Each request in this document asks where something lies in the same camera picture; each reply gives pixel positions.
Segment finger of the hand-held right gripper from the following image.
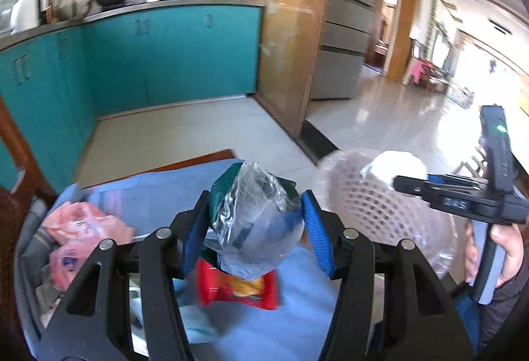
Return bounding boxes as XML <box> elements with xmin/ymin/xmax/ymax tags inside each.
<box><xmin>392</xmin><ymin>174</ymin><xmax>489</xmax><ymax>197</ymax></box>

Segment wooden framed glass door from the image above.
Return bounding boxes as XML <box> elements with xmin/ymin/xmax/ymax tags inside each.
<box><xmin>240</xmin><ymin>0</ymin><xmax>332</xmax><ymax>139</ymax></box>

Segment grey refrigerator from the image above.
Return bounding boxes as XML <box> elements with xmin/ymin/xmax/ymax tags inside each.
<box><xmin>310</xmin><ymin>0</ymin><xmax>379</xmax><ymax>101</ymax></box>

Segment clear plastic liner bag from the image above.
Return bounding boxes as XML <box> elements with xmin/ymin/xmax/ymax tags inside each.
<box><xmin>314</xmin><ymin>149</ymin><xmax>459</xmax><ymax>279</ymax></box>

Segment clear barcode plastic packaging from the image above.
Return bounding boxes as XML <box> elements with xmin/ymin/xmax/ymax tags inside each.
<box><xmin>35</xmin><ymin>278</ymin><xmax>67</xmax><ymax>316</ymax></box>

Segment small pink plastic packet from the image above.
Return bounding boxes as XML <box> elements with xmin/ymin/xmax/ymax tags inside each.
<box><xmin>49</xmin><ymin>243</ymin><xmax>98</xmax><ymax>291</ymax></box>

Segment person's right hand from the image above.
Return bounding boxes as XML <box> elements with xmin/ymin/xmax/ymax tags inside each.
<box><xmin>464</xmin><ymin>221</ymin><xmax>526</xmax><ymax>288</ymax></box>

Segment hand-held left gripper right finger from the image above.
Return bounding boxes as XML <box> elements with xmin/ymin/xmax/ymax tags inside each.
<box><xmin>301</xmin><ymin>189</ymin><xmax>476</xmax><ymax>361</ymax></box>

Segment white kitchen appliance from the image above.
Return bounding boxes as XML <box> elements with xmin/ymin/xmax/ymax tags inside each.
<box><xmin>8</xmin><ymin>0</ymin><xmax>50</xmax><ymax>33</ymax></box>

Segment carved wooden chair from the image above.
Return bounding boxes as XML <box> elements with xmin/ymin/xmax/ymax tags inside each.
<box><xmin>0</xmin><ymin>97</ymin><xmax>56</xmax><ymax>198</ymax></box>

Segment teal kitchen cabinets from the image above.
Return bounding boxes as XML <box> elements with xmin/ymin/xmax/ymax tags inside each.
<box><xmin>0</xmin><ymin>6</ymin><xmax>265</xmax><ymax>188</ymax></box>

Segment pink hanging cloth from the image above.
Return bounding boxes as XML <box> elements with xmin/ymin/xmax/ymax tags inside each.
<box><xmin>407</xmin><ymin>59</ymin><xmax>431</xmax><ymax>86</ymax></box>

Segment wooden table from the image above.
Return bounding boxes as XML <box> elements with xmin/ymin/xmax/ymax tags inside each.
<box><xmin>80</xmin><ymin>148</ymin><xmax>237</xmax><ymax>189</ymax></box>

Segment blue-grey striped blanket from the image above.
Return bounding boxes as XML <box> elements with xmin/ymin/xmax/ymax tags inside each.
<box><xmin>14</xmin><ymin>158</ymin><xmax>385</xmax><ymax>361</ymax></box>

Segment red snack packet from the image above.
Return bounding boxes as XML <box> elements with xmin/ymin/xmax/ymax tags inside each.
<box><xmin>196</xmin><ymin>258</ymin><xmax>279</xmax><ymax>310</ymax></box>

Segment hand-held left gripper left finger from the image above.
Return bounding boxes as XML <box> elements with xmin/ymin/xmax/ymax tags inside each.
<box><xmin>39</xmin><ymin>189</ymin><xmax>211</xmax><ymax>361</ymax></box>

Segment large pink plastic packet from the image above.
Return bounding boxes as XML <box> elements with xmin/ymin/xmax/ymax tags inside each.
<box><xmin>41</xmin><ymin>202</ymin><xmax>133</xmax><ymax>246</ymax></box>

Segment grey kitchen countertop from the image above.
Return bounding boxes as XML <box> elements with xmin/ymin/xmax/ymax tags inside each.
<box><xmin>0</xmin><ymin>0</ymin><xmax>265</xmax><ymax>52</ymax></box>

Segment person's right forearm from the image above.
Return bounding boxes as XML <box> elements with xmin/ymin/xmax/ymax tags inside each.
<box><xmin>479</xmin><ymin>262</ymin><xmax>529</xmax><ymax>353</ymax></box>

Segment round metal lid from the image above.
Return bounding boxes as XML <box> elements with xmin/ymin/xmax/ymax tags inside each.
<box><xmin>56</xmin><ymin>0</ymin><xmax>94</xmax><ymax>20</ymax></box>

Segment white tissue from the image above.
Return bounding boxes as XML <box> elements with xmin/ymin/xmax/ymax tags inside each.
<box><xmin>359</xmin><ymin>150</ymin><xmax>428</xmax><ymax>188</ymax></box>

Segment black door sill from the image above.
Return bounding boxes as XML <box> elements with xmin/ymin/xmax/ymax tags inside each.
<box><xmin>301</xmin><ymin>119</ymin><xmax>340</xmax><ymax>160</ymax></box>

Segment clear plastic bag green packet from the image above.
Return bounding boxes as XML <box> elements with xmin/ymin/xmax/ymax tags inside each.
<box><xmin>204</xmin><ymin>160</ymin><xmax>304</xmax><ymax>279</ymax></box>

